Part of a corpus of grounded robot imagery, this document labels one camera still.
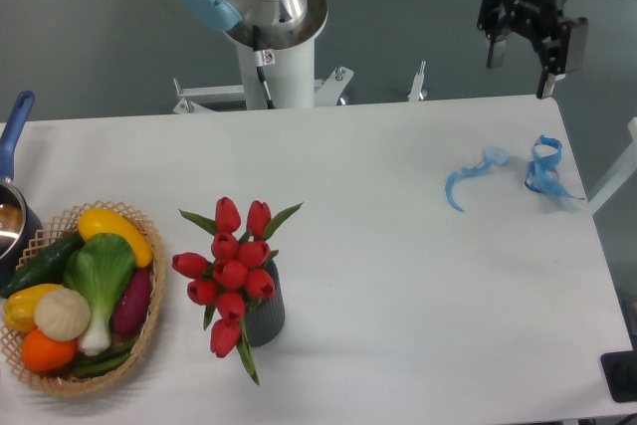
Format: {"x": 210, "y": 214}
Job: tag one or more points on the yellow squash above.
{"x": 99, "y": 220}

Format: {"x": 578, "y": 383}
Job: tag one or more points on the green cucumber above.
{"x": 47, "y": 267}

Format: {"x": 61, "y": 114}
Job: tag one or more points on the grey ribbed vase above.
{"x": 267, "y": 321}

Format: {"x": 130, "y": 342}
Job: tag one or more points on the yellow bell pepper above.
{"x": 19, "y": 309}

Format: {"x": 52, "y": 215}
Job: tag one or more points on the white metal base frame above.
{"x": 328, "y": 92}

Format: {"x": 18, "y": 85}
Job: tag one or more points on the blue handled saucepan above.
{"x": 19, "y": 223}

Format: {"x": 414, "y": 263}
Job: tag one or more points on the orange fruit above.
{"x": 42, "y": 354}

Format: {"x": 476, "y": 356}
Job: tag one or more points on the blue ribbon strip right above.
{"x": 542, "y": 175}

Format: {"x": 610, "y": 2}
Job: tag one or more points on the blue ribbon strip left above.
{"x": 491, "y": 156}

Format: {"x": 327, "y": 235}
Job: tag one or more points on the red tulip bouquet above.
{"x": 234, "y": 281}

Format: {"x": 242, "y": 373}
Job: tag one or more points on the blue ribbon strip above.
{"x": 542, "y": 175}
{"x": 491, "y": 156}

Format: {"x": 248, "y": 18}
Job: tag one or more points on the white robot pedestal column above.
{"x": 284, "y": 76}

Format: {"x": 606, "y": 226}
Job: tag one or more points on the green bean pod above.
{"x": 102, "y": 363}

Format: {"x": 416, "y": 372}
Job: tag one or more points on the white frame bar right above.
{"x": 616, "y": 175}

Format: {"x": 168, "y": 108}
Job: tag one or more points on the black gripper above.
{"x": 558, "y": 40}

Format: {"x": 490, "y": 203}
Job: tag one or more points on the purple sweet potato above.
{"x": 132, "y": 308}

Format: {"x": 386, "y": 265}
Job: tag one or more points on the white garlic bulb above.
{"x": 62, "y": 314}

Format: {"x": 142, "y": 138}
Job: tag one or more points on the black device at table edge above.
{"x": 620, "y": 373}

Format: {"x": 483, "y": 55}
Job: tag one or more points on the green bok choy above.
{"x": 100, "y": 272}

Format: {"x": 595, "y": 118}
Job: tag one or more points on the woven wicker basket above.
{"x": 62, "y": 383}

